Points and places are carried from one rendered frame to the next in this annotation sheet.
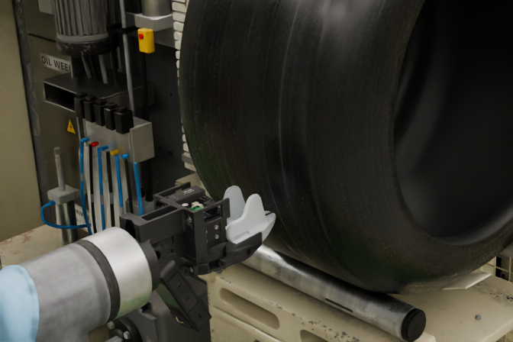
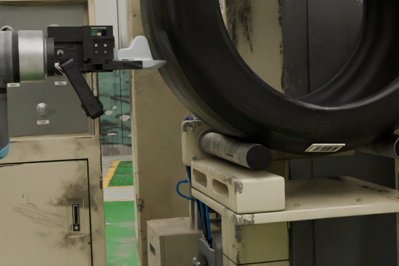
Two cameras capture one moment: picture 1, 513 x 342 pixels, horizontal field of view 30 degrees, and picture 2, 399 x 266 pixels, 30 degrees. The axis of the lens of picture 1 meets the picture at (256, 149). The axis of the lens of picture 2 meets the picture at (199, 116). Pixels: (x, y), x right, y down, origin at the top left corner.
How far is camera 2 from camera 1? 0.91 m
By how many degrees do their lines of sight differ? 34
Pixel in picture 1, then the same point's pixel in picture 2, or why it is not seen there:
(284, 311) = (208, 169)
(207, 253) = (92, 56)
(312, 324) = (215, 171)
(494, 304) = (382, 199)
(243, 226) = (129, 53)
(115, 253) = (25, 34)
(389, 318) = (243, 151)
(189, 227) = (82, 37)
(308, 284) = (221, 147)
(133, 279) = (30, 49)
